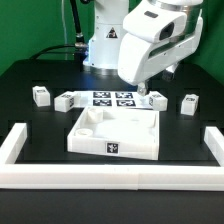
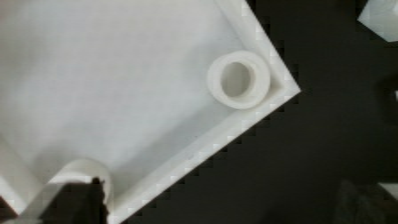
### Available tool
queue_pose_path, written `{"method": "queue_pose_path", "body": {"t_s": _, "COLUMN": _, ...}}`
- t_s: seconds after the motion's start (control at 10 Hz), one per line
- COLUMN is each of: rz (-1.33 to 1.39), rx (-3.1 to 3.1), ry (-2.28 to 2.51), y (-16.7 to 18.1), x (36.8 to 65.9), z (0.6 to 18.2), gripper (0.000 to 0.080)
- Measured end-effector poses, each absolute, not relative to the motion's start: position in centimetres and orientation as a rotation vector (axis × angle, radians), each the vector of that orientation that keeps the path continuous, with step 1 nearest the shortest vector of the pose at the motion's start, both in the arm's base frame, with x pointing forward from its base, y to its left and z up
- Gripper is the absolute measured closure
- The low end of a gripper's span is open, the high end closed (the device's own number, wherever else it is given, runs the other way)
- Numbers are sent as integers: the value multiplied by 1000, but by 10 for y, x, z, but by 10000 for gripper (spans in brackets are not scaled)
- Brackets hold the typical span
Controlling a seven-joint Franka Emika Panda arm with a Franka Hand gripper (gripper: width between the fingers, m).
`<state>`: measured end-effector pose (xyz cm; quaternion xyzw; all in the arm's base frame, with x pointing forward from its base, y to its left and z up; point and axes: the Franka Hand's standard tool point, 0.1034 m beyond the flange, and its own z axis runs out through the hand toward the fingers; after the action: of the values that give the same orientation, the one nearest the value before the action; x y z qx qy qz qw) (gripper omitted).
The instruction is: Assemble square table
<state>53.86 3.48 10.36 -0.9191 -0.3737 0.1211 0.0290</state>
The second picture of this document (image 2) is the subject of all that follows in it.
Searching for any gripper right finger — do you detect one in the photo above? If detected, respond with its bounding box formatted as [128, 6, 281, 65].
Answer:
[332, 180, 398, 224]

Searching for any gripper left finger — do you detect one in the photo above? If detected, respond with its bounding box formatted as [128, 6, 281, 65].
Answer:
[16, 178, 112, 224]

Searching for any white square table top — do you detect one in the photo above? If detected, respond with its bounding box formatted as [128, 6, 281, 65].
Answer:
[0, 0, 301, 224]

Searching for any white table leg far right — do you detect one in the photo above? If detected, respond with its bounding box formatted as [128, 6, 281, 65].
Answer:
[357, 0, 398, 42]

